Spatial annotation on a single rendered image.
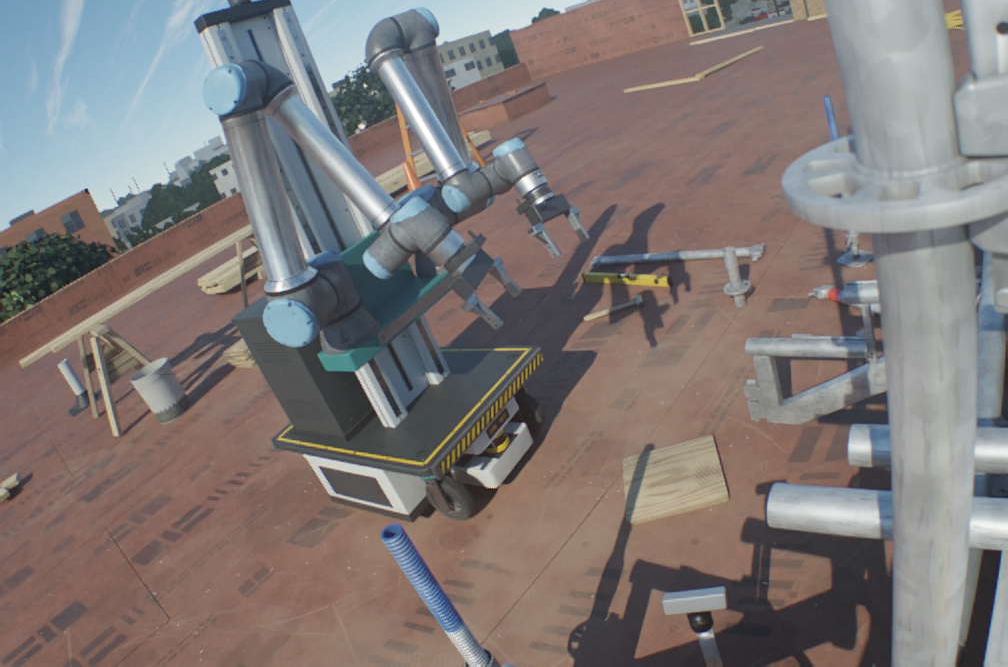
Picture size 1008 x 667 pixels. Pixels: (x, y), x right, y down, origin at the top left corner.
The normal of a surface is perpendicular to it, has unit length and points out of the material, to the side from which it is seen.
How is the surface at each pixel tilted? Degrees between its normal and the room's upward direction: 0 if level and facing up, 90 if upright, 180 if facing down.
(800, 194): 0
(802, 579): 0
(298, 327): 95
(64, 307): 90
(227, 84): 82
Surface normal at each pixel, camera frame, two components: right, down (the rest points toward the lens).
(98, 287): 0.73, 0.00
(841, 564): -0.34, -0.86
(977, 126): -0.72, 0.49
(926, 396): -0.54, 0.50
